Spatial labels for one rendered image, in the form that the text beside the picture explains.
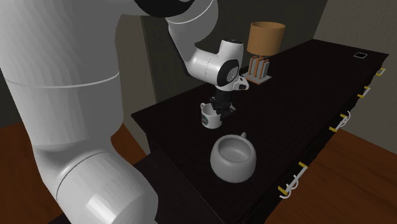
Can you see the round grey mug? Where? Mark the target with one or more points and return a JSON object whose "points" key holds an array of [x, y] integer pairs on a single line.
{"points": [[233, 159]]}

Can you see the white mug with green emblem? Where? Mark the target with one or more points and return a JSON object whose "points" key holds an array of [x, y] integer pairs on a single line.
{"points": [[211, 120]]}

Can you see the small black tablet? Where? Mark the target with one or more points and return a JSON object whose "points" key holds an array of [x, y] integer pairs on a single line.
{"points": [[360, 55]]}

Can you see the dark robot stand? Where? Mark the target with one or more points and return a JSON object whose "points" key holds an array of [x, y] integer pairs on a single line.
{"points": [[173, 192]]}

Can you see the dark wooden chest of drawers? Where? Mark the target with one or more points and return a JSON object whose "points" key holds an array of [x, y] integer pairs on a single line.
{"points": [[294, 102]]}

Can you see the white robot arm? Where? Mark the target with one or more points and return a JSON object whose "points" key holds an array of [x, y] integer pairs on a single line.
{"points": [[62, 93]]}

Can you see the table lamp with brown shade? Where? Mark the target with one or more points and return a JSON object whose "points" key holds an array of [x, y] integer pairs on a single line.
{"points": [[264, 42]]}

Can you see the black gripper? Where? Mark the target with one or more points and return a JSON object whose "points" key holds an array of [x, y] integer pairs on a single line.
{"points": [[222, 102]]}

